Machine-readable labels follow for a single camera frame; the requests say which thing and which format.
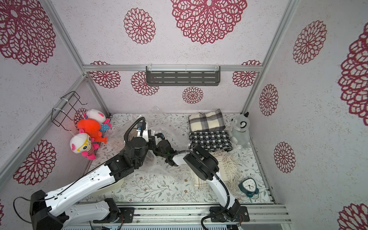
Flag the clear plastic vacuum bag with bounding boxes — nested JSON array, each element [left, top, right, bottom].
[[103, 116, 195, 182]]

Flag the grey cream plaid scarf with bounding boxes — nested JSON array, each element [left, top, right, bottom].
[[188, 109, 226, 132]]

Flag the black white houndstooth scarf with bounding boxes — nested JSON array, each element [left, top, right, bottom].
[[189, 130, 232, 151]]

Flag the cream fringed scarf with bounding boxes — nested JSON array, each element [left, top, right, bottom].
[[192, 150, 241, 187]]

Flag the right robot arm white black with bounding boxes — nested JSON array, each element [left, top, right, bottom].
[[153, 140, 241, 220]]

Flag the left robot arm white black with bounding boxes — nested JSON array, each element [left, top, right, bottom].
[[30, 136, 157, 230]]

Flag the red octopus plush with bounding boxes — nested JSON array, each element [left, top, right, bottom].
[[77, 118, 107, 144]]

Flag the white plush with yellow glasses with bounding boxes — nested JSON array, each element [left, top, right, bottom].
[[70, 133, 99, 161]]

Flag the white pink plush top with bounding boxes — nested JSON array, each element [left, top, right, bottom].
[[83, 109, 110, 124]]

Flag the grey plush toy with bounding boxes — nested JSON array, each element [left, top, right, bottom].
[[229, 112, 250, 149]]

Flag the teal alarm clock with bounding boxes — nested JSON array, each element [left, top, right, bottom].
[[238, 178, 259, 198]]

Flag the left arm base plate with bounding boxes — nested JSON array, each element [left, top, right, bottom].
[[93, 207, 135, 224]]

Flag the grey metal wall shelf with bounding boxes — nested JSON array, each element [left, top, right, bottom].
[[146, 66, 221, 86]]

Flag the black wire basket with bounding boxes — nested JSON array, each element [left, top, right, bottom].
[[50, 91, 88, 132]]

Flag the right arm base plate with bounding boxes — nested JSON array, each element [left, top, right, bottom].
[[210, 206, 250, 223]]

